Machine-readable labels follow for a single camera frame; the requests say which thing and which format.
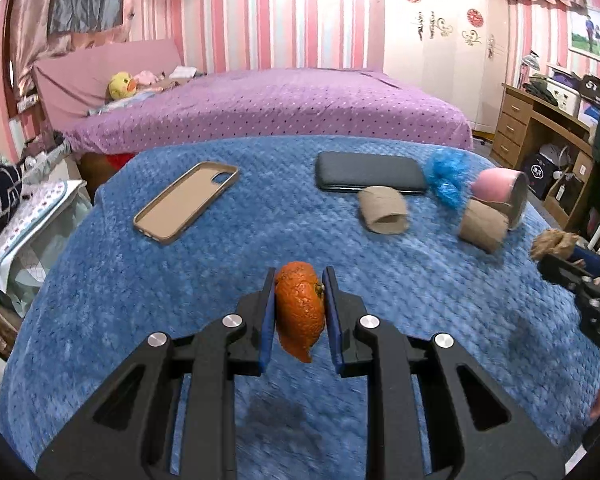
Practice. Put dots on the blue plastic bag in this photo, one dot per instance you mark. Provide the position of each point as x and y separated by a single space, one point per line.
447 175

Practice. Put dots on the white power strip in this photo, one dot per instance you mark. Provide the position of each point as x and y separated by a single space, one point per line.
27 103

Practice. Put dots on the white folded cloth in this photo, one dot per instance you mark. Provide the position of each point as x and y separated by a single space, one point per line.
182 72

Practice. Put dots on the pink plush toy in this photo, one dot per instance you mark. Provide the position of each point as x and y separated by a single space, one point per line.
146 78

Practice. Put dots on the small framed couple photo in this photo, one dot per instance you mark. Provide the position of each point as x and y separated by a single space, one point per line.
587 35

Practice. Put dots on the desk lamp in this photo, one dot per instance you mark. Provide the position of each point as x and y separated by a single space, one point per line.
530 62

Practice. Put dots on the pile of clothes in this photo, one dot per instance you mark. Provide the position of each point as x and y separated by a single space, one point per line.
47 152

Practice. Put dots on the pink satin curtain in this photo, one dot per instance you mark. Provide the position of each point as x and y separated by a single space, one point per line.
30 15

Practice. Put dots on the purple bed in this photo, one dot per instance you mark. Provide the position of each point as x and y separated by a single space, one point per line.
280 105

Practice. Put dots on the white wardrobe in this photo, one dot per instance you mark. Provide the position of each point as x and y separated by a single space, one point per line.
445 75

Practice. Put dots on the black phone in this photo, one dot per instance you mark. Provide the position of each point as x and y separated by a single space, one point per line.
370 172

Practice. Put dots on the white storage box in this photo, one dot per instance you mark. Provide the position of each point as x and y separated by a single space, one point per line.
564 95

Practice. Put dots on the pink covered headboard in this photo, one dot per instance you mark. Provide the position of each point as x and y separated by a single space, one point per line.
75 70

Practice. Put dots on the dark paper bag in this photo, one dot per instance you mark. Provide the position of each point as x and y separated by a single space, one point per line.
536 175

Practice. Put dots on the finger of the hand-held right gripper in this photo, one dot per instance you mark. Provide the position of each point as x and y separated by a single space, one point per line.
587 260
560 270

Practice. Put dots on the round cardboard tube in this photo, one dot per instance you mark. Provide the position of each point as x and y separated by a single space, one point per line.
482 227

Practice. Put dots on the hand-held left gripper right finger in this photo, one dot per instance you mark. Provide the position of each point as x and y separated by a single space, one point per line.
332 325

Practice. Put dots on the brown paper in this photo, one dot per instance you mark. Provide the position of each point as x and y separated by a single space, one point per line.
555 242

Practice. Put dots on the red cloth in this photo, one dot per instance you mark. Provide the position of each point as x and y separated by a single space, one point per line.
116 161

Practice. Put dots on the black bag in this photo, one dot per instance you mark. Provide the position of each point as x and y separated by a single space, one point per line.
592 87

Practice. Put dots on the pink cup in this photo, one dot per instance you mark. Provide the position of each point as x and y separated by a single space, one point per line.
495 185

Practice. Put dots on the orange peel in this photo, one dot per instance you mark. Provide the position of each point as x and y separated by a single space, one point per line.
300 310

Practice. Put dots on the wooden desk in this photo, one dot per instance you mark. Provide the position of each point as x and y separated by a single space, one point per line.
515 120

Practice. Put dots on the yellow duck plush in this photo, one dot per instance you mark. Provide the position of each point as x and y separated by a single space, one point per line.
121 86

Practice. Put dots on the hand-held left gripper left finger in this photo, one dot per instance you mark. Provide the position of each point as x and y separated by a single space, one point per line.
267 325

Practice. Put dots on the tan phone case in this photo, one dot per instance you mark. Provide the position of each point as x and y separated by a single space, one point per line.
185 202

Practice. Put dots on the white polka dot cloth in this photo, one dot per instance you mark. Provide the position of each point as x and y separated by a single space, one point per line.
40 215

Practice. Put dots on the white helmet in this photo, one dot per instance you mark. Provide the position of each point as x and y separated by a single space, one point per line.
555 155

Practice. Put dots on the flattened cardboard tube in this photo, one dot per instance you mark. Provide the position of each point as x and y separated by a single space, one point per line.
380 205

